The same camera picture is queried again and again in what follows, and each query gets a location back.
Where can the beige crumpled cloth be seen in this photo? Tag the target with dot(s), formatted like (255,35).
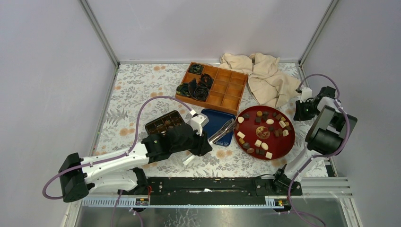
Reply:
(267,83)

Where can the floral tablecloth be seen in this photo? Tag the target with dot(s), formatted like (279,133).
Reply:
(143,92)

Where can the orange wooden divided box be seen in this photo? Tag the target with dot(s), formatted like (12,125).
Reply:
(226,92)

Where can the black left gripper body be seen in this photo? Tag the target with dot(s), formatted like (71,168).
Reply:
(195,145)

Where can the red round tray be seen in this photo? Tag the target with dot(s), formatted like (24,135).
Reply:
(264,132)

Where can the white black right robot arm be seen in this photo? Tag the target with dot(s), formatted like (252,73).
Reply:
(326,137)

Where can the blue tin lid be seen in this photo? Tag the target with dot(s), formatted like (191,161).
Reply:
(216,120)

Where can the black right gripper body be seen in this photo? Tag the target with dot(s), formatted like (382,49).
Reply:
(305,111)

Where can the blue chocolate tin box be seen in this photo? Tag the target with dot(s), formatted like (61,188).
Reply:
(163,123)

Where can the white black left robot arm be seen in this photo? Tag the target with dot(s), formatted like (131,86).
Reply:
(120,171)

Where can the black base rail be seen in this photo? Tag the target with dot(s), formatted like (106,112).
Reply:
(260,186)

